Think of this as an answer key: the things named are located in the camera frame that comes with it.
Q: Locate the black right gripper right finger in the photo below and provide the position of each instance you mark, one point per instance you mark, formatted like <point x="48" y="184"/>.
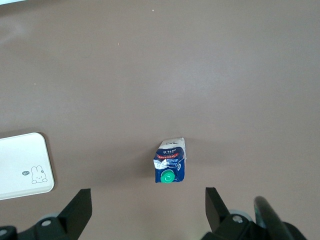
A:
<point x="220" y="220"/>

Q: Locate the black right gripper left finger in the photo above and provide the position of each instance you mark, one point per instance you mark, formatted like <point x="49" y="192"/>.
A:
<point x="72" y="215"/>

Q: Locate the blue milk carton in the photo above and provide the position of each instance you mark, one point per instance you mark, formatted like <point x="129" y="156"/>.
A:
<point x="170" y="162"/>

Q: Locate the cream rabbit print tray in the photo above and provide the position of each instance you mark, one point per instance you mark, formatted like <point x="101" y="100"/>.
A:
<point x="22" y="165"/>

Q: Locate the brown table cover mat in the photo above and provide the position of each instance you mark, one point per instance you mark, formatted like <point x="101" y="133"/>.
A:
<point x="175" y="75"/>

